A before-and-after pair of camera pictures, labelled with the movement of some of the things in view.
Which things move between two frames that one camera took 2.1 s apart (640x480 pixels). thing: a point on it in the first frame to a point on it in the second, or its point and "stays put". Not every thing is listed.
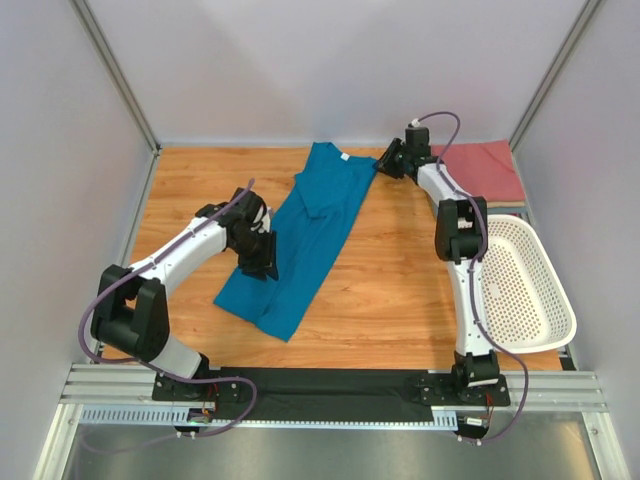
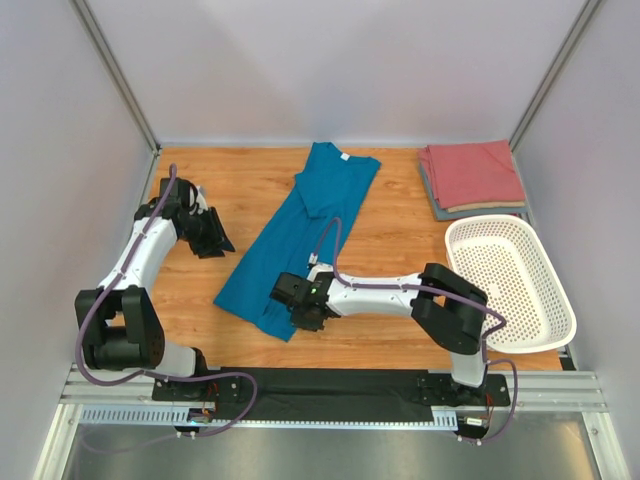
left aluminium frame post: (117, 73) stays put
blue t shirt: (310, 224) stays put
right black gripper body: (393, 158) to (282, 291)
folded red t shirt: (486, 169) stays put
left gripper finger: (272, 258) to (222, 236)
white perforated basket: (526, 303) stays put
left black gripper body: (261, 252) to (208, 233)
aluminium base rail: (96, 384) stays put
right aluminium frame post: (553, 73) stays put
